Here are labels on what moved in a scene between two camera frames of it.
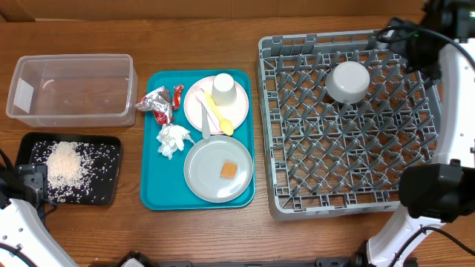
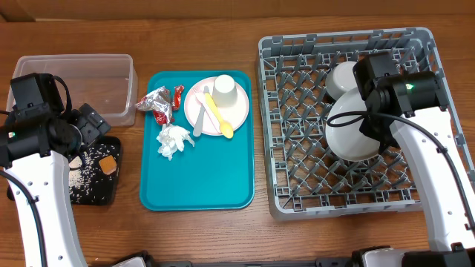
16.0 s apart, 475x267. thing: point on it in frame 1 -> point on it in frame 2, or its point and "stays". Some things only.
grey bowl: (347, 82) stays
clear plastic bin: (74, 90) stays
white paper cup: (224, 90) stays
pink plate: (234, 113) stays
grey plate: (202, 166) -> (344, 122)
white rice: (78, 172) stays
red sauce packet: (177, 90) stays
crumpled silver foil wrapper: (159, 100) stays
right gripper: (401, 46) -> (367, 130)
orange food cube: (228, 170) -> (107, 165)
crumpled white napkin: (170, 137) stays
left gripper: (33, 176) -> (90, 122)
